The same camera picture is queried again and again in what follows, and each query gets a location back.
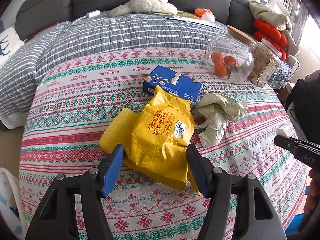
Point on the white plastic bin blue patches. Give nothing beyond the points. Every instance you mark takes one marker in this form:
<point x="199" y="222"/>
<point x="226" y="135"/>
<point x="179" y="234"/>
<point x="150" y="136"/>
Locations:
<point x="10" y="205"/>

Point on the white power adapter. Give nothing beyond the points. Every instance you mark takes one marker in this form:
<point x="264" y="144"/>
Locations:
<point x="93" y="14"/>

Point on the glass jar with bamboo lid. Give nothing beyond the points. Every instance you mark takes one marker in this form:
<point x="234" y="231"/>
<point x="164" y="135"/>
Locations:
<point x="240" y="52"/>

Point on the patterned red green tablecloth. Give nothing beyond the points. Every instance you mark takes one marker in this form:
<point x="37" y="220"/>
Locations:
<point x="75" y="110"/>

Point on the yellow snack bag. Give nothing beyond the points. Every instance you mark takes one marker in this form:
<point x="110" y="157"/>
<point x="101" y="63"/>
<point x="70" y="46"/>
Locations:
<point x="160" y="135"/>

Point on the grey striped quilt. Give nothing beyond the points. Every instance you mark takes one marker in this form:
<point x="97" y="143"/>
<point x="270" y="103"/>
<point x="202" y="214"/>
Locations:
<point x="87" y="37"/>

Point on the person's right forearm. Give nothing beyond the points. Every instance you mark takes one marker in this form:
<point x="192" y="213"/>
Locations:
<point x="313" y="192"/>

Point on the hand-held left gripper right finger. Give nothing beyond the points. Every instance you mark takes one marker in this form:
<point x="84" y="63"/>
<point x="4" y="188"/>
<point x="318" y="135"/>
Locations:
<point x="197" y="172"/>

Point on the flat yellow book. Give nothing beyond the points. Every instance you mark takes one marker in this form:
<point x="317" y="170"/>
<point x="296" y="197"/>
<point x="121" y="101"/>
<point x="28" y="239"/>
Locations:
<point x="185" y="16"/>

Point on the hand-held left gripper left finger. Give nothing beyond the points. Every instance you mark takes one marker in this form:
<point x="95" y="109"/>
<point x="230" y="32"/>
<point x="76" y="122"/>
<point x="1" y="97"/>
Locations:
<point x="111" y="172"/>

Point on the beige folded blanket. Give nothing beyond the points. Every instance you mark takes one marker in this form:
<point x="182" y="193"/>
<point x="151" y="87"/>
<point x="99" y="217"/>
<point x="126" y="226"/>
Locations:
<point x="275" y="17"/>

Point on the crumpled beige paper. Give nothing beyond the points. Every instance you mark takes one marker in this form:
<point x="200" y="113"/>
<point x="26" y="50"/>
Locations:
<point x="217" y="115"/>

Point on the clear plastic jar of oats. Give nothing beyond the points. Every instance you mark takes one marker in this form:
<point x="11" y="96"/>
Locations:
<point x="265" y="65"/>

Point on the red cushion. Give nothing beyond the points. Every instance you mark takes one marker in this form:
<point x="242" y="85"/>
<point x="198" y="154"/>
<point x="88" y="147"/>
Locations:
<point x="271" y="33"/>

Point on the orange white packet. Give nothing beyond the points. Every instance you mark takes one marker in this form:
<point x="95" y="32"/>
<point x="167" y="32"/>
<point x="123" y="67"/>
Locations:
<point x="203" y="13"/>

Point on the cream plush toy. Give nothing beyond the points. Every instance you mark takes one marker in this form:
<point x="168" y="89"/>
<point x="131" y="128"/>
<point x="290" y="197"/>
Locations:
<point x="147" y="3"/>

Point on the white pillow with deer print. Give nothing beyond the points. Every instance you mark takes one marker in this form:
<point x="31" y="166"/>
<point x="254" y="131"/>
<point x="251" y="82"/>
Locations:
<point x="8" y="45"/>

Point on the blue biscuit box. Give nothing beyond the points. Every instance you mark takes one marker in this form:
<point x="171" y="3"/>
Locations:
<point x="170" y="80"/>

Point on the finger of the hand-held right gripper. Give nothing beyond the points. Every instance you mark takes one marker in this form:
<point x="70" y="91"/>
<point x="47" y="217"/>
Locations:
<point x="286" y="142"/>

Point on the small orange fruit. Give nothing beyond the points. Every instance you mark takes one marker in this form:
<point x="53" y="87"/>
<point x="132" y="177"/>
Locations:
<point x="230" y="60"/>
<point x="217" y="57"/>
<point x="221" y="69"/>

